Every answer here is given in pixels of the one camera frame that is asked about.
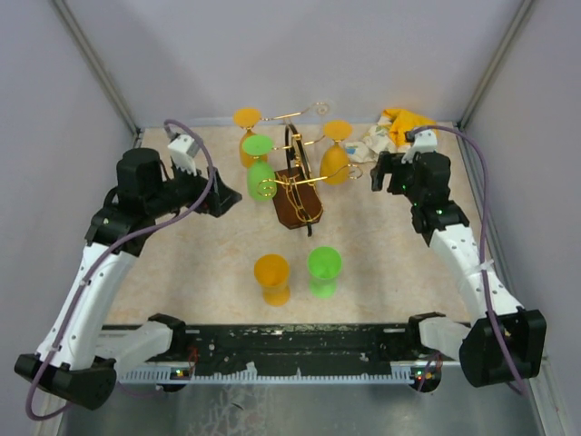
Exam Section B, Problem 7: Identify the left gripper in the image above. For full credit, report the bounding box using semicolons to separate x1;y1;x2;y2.
146;156;242;219

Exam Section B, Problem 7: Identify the green goblet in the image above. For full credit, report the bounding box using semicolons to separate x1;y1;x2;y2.
242;134;277;202
307;246;342;299

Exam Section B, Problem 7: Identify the yellow plastic goblet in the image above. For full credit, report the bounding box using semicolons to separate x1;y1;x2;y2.
232;106;268;169

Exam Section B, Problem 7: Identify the clear wine glass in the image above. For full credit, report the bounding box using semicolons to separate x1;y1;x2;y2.
312;99;336;118

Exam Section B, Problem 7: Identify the green goblet front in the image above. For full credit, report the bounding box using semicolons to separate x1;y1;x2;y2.
307;246;342;299

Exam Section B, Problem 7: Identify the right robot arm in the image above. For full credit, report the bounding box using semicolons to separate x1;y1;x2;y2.
370;152;547;387

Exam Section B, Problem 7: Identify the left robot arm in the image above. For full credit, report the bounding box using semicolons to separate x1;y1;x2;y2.
15;148;242;411

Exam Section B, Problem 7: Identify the yellow floral cloth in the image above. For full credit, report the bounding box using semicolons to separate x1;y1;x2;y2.
344;108;436;164

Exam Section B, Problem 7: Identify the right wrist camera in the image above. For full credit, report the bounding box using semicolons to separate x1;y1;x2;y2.
401;129;438;164

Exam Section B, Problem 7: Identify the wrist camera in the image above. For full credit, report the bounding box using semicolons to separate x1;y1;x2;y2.
401;129;438;164
168;134;199;175

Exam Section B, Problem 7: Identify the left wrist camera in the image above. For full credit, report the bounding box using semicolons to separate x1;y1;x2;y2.
168;134;199;175

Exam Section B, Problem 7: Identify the gold wire wine glass rack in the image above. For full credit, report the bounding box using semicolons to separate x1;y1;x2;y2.
272;103;363;236

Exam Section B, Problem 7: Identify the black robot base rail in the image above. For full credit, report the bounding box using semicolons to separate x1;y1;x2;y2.
149;322;436;378

